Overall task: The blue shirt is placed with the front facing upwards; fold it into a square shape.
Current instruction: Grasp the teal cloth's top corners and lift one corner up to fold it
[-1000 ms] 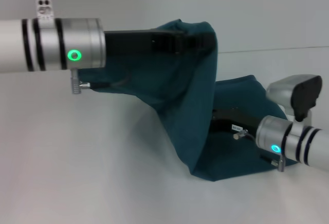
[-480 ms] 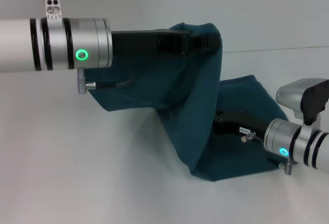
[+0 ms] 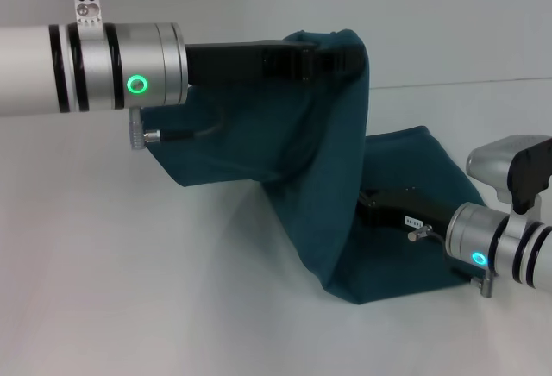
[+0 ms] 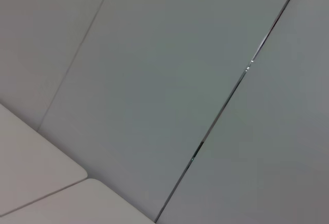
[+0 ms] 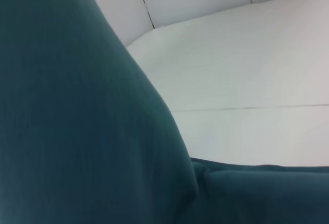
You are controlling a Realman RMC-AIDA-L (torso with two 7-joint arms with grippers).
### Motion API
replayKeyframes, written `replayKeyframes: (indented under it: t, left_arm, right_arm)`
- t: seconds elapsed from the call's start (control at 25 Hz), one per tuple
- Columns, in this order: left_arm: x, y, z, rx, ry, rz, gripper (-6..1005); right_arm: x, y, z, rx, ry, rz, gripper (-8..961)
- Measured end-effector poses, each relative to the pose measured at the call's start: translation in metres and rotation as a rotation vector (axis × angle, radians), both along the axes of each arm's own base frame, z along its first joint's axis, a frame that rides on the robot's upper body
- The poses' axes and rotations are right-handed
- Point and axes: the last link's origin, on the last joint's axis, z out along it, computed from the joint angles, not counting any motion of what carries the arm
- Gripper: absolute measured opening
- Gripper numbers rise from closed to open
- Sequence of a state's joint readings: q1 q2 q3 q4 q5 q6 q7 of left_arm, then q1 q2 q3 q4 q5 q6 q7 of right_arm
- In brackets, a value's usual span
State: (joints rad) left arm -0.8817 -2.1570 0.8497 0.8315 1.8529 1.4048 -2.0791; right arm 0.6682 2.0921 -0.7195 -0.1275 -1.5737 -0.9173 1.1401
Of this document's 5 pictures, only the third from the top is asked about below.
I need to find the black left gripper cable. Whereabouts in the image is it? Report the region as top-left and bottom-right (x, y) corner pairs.
(126, 106), (226, 152)

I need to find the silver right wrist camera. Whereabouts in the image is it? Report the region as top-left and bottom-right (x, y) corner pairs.
(467, 134), (552, 226)

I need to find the teal t-shirt with FREE print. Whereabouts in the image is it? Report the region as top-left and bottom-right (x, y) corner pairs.
(140, 28), (487, 306)

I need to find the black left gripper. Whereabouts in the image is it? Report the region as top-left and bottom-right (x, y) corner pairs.
(185, 38), (367, 87)

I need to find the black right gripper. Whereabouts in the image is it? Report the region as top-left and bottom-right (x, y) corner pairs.
(359, 185), (461, 240)

